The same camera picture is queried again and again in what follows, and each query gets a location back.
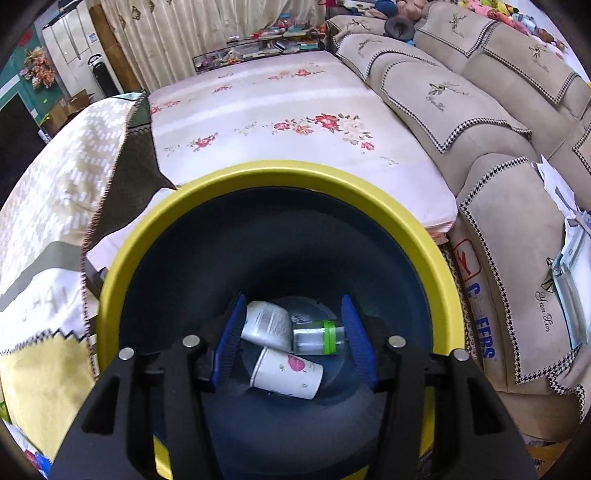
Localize beige sofa with embroidered covers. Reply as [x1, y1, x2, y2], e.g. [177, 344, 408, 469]
[325, 2, 591, 444]

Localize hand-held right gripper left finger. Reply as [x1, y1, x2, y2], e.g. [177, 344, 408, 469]
[48, 292, 247, 480]

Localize white paper cup pink print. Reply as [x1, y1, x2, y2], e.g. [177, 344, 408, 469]
[249, 346, 324, 400]

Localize clear bottle with green band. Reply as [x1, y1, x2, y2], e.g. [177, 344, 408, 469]
[292, 319, 348, 355]

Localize row of colourful plush toys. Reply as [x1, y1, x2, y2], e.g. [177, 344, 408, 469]
[369, 0, 568, 51]

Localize white plastic bottle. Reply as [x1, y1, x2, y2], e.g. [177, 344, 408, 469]
[240, 301, 294, 346]

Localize long tray of small clutter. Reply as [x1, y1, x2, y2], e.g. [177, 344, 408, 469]
[191, 25, 331, 72]

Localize white cabinet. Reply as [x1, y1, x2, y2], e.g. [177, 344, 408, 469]
[41, 4, 125, 100]

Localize tower fan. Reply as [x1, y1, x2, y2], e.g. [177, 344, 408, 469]
[88, 54, 125, 97]

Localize dark neck pillow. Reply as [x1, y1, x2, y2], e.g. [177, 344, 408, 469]
[385, 16, 419, 40]

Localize beige patterned blanket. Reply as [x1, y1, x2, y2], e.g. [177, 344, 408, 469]
[0, 92, 178, 462]

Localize pink plush doll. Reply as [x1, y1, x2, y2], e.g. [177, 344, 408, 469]
[397, 0, 435, 21]

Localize orange flower decoration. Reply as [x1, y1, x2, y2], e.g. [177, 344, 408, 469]
[21, 48, 56, 88]

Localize white printed box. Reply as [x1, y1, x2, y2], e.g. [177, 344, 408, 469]
[448, 231, 499, 365]

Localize loose white papers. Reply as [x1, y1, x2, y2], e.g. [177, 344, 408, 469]
[536, 157, 587, 217]

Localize black television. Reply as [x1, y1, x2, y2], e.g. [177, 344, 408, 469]
[0, 95, 47, 195]

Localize yellow rimmed dark bin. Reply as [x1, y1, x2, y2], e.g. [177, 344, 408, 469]
[95, 160, 465, 480]

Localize bed with floral sheet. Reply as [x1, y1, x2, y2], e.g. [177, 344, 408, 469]
[88, 50, 458, 268]

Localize cardboard boxes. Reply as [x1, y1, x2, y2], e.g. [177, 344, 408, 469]
[46, 90, 95, 130]

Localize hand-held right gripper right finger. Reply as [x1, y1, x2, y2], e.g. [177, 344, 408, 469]
[341, 293, 539, 480]

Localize beige pleated curtain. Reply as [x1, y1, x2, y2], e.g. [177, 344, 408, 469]
[99, 0, 333, 90]

